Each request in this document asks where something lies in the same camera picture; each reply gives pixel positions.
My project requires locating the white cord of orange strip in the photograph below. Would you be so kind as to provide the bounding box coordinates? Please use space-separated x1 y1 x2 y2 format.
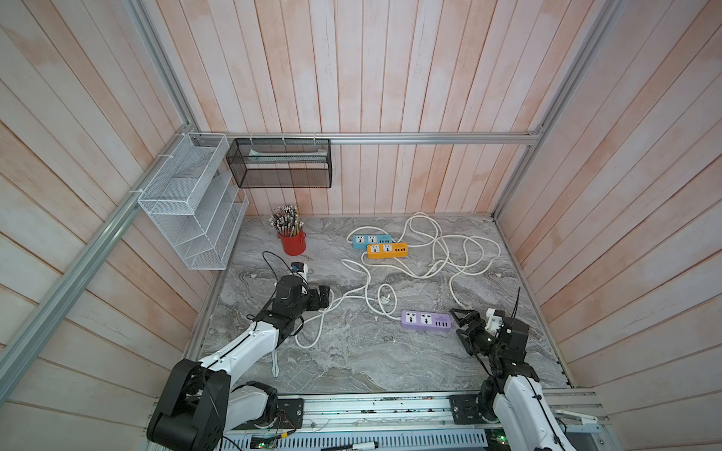
360 224 469 280

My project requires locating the black marker pen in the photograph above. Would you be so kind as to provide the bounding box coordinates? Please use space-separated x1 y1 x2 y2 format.
321 441 379 451

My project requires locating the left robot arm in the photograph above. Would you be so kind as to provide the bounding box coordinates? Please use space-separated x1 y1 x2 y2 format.
147 274 331 450

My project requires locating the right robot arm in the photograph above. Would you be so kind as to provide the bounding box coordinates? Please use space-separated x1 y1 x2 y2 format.
449 308 575 450

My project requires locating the black mesh basket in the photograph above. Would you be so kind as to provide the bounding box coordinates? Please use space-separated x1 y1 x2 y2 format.
226 137 334 189

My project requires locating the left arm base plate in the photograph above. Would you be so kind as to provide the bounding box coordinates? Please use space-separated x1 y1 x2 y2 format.
244 398 305 430

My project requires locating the white wire mesh shelf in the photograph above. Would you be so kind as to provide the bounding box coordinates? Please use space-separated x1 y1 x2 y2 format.
138 133 248 271

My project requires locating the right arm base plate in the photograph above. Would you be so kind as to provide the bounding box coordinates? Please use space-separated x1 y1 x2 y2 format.
449 394 498 425

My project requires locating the bundle of pencils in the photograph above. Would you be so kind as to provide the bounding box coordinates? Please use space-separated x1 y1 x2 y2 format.
270 204 304 238

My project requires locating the orange power strip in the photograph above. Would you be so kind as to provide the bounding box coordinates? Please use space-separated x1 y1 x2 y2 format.
367 242 409 259

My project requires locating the white cord of purple strip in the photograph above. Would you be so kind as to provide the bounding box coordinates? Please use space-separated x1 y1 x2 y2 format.
294 257 402 350

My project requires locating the horizontal aluminium wall rail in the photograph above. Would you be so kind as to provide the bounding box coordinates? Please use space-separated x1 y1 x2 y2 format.
199 132 541 146

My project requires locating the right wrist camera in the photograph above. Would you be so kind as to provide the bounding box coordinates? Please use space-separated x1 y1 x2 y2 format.
485 308 506 336

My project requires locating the red pencil cup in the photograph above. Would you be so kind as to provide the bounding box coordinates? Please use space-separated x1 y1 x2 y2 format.
279 230 306 257

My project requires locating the purple power strip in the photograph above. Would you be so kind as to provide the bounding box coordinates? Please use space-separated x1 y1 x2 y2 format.
400 310 452 332

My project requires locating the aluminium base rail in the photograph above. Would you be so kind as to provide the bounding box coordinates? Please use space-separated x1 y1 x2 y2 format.
220 387 607 449

